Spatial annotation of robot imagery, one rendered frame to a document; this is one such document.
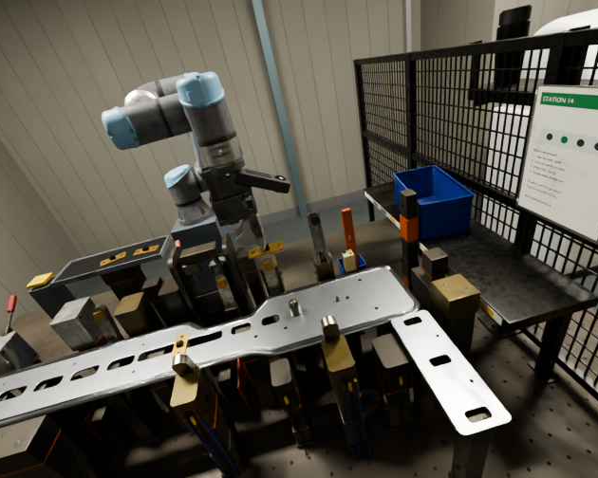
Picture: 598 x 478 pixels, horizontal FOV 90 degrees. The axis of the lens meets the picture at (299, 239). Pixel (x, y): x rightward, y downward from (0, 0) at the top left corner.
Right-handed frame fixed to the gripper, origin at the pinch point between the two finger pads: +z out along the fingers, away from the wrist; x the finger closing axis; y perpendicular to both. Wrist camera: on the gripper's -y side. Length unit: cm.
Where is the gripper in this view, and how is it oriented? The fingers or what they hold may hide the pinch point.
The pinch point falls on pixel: (264, 243)
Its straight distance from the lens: 69.5
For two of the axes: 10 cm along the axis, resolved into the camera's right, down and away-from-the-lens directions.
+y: -9.6, 2.8, -0.6
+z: 2.2, 8.4, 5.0
